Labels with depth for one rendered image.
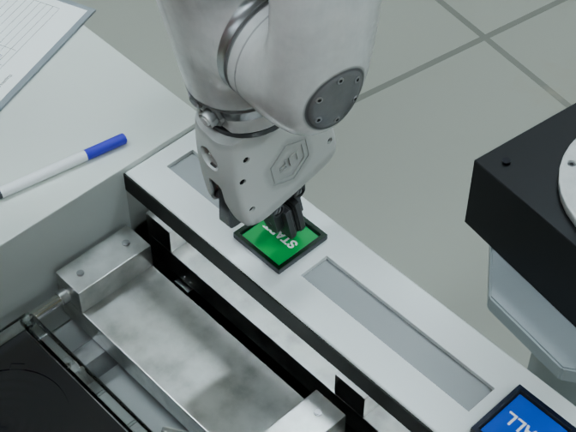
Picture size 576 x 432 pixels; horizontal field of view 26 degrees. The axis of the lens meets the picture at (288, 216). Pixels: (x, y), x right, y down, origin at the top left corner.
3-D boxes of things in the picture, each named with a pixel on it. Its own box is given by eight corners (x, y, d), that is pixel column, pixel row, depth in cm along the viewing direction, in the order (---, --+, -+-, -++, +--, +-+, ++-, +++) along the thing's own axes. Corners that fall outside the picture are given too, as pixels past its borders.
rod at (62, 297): (33, 330, 107) (30, 321, 106) (23, 321, 107) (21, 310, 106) (76, 301, 109) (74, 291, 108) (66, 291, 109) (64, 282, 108)
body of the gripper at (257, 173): (230, 156, 85) (258, 243, 94) (335, 65, 88) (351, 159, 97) (159, 101, 89) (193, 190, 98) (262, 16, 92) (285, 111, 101)
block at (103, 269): (82, 314, 109) (78, 292, 106) (58, 291, 110) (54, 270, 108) (153, 265, 112) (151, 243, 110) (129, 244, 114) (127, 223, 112)
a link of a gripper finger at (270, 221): (257, 215, 96) (271, 261, 102) (286, 189, 97) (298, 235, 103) (229, 194, 98) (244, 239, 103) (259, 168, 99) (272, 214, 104)
